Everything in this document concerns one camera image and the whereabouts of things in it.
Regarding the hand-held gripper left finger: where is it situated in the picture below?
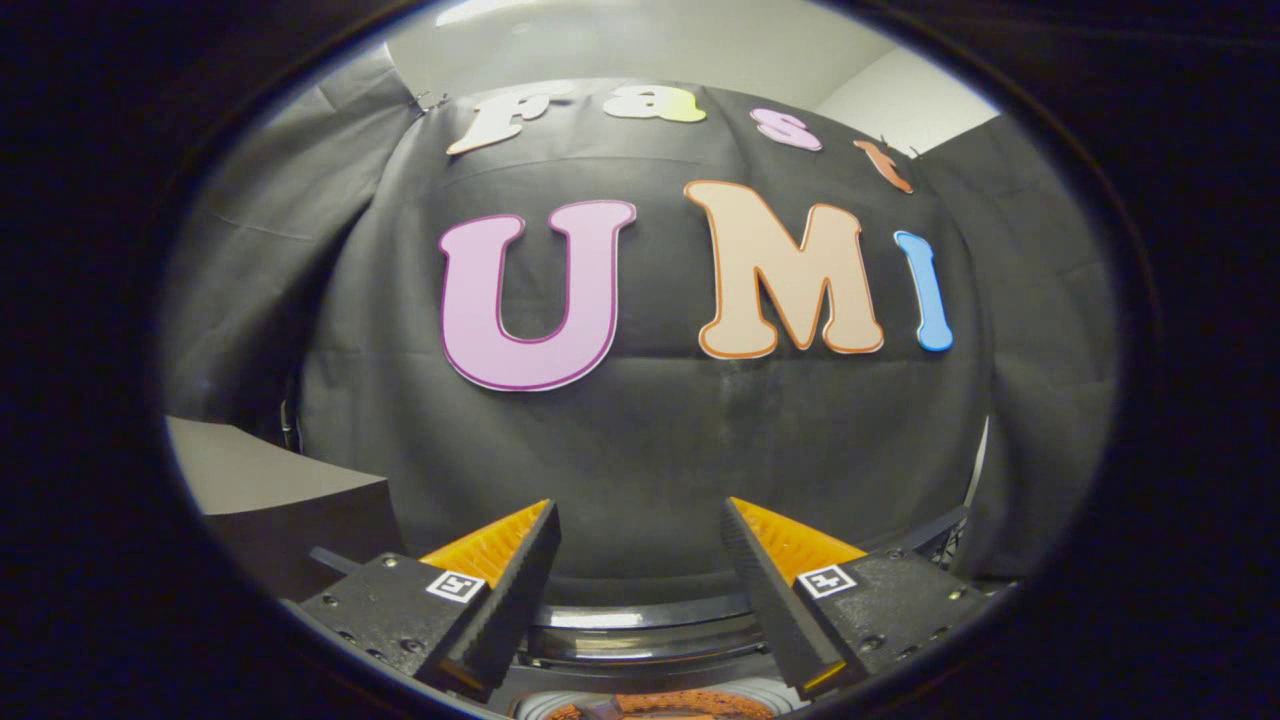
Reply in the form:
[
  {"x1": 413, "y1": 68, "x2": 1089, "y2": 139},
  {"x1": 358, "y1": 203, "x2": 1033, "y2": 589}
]
[{"x1": 295, "y1": 498, "x2": 563, "y2": 703}]

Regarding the grey washing machine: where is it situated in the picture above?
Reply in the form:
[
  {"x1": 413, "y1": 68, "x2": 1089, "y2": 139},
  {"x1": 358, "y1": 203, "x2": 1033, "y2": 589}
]
[{"x1": 490, "y1": 678, "x2": 816, "y2": 720}]

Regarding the dark cabinet with white doors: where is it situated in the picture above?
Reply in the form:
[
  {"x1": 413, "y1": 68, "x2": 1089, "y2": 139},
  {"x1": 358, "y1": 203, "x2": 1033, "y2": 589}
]
[{"x1": 165, "y1": 415, "x2": 409, "y2": 603}]

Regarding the orange button shirt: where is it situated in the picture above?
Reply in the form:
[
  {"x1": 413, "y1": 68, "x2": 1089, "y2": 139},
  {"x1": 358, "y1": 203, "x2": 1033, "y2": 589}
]
[{"x1": 558, "y1": 690, "x2": 763, "y2": 720}]

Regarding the black backdrop cloth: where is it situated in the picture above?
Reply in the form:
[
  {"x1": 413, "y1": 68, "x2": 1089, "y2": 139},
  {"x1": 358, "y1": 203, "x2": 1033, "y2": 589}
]
[{"x1": 160, "y1": 45, "x2": 1121, "y2": 586}]

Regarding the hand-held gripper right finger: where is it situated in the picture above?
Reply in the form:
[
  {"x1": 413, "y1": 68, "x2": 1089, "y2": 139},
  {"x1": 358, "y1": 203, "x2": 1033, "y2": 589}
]
[{"x1": 718, "y1": 496, "x2": 1006, "y2": 698}]

